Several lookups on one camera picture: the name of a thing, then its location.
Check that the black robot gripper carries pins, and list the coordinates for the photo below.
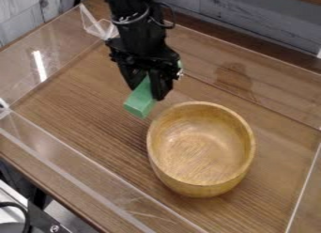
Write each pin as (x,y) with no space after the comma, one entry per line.
(160,59)

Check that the green rectangular block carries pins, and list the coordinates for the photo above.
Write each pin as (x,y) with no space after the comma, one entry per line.
(140,101)

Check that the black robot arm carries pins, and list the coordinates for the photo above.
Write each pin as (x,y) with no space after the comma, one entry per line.
(142,21)

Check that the brown wooden bowl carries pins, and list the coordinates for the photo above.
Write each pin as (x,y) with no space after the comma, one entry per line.
(201,148)

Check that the clear acrylic tray walls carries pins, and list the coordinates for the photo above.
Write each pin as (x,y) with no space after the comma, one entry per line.
(78,146)

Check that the clear acrylic corner bracket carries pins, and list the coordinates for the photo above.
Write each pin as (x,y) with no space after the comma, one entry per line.
(100,28)

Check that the black metal table frame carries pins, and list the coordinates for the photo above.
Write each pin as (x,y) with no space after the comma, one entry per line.
(49,216)

